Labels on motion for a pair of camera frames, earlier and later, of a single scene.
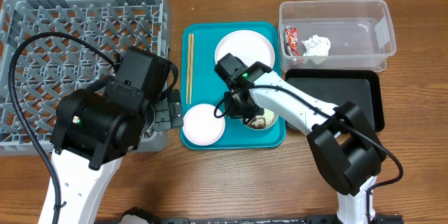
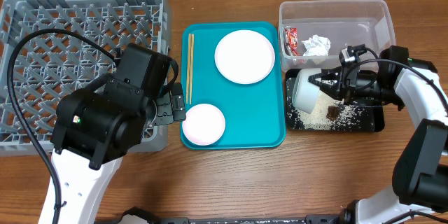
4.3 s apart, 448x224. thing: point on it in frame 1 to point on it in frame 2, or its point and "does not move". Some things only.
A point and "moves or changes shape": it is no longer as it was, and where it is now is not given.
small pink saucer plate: [201, 126] does not move
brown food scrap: [257, 122] moves or changes shape
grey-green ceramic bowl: [262, 122] to [304, 94]
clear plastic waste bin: [335, 34] does not move
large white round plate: [248, 45] does not move
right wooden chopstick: [192, 38] does not move
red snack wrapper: [290, 41] does not move
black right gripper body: [245, 110] to [376, 92]
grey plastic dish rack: [108, 18] does not move
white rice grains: [268, 115] moves or changes shape
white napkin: [316, 45] does not move
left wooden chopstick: [188, 68] does not move
